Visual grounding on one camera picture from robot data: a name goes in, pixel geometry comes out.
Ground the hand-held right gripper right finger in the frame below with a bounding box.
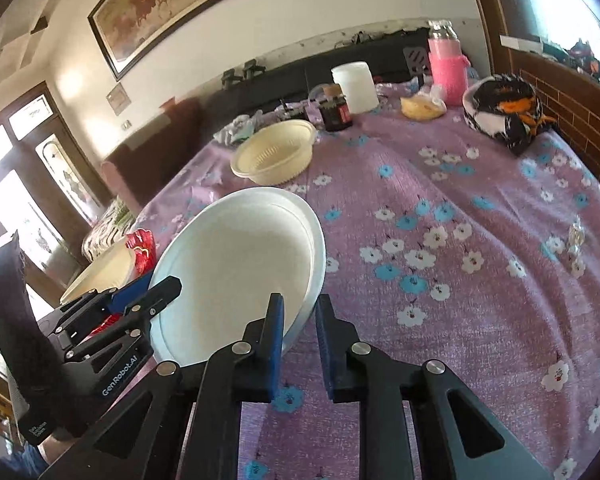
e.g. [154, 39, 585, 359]
[314, 294, 556, 480]

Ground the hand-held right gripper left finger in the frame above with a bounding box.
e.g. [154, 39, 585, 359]
[40, 292, 287, 480]

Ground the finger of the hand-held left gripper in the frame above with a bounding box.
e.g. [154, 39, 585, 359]
[40, 272, 153, 351]
[62, 276, 182, 361]

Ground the cream plastic bowl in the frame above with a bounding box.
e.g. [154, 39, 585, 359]
[60, 242, 136, 306]

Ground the large red scalloped plate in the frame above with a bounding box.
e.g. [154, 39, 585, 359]
[87, 229, 157, 337]

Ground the white plastic bowl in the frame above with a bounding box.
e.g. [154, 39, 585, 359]
[148, 187, 327, 368]

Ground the cream slotted colander bowl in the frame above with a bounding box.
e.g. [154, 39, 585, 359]
[230, 119, 317, 186]

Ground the striped blanket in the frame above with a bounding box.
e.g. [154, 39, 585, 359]
[81, 200, 136, 261]

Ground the brown armchair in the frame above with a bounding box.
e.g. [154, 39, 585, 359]
[101, 97, 206, 216]

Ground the glass panel door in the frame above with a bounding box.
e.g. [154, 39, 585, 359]
[0, 80, 111, 286]

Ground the purple floral tablecloth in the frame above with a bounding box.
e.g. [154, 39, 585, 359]
[130, 77, 600, 480]

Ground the grey cloth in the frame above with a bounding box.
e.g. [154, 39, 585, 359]
[215, 110, 266, 145]

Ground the dark jar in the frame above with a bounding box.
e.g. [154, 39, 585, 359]
[319, 95, 354, 133]

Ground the black sofa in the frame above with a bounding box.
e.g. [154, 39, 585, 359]
[200, 27, 431, 121]

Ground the clear glass cup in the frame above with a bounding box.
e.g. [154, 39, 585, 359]
[307, 82, 341, 106]

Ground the bagged bread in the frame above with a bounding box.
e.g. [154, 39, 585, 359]
[400, 87, 447, 120]

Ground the white plastic container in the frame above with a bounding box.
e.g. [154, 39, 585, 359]
[331, 61, 380, 113]

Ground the clear plastic wrapper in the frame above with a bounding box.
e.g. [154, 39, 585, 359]
[567, 215, 588, 261]

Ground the black and white helmet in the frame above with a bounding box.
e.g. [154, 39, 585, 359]
[462, 74, 558, 157]

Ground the pink sleeved bottle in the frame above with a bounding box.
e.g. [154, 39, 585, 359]
[426, 19, 470, 107]

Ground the black slotted spatula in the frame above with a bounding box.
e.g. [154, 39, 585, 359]
[402, 46, 431, 91]

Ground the windowsill clutter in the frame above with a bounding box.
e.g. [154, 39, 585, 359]
[500, 35, 600, 91]

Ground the wall panel box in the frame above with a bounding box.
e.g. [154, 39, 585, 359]
[105, 85, 132, 116]

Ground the framed wall painting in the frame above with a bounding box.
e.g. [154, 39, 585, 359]
[87, 0, 293, 82]

